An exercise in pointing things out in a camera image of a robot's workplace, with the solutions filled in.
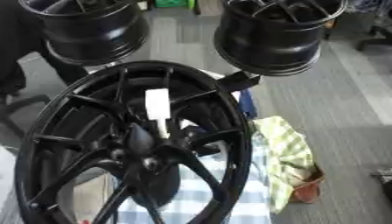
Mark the white pin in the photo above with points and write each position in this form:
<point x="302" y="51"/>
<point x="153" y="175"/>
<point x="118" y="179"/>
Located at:
<point x="157" y="105"/>

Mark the black wheel rim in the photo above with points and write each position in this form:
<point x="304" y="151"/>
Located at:
<point x="94" y="35"/>
<point x="270" y="40"/>

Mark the black spoked wheel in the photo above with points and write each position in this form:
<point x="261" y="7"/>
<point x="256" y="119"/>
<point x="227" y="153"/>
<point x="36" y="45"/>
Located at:
<point x="81" y="122"/>

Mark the green box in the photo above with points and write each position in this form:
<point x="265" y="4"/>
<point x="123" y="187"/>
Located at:
<point x="172" y="3"/>

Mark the black wheel stand bracket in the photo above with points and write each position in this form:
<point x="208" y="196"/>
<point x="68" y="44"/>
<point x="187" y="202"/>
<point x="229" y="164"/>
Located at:
<point x="238" y="80"/>

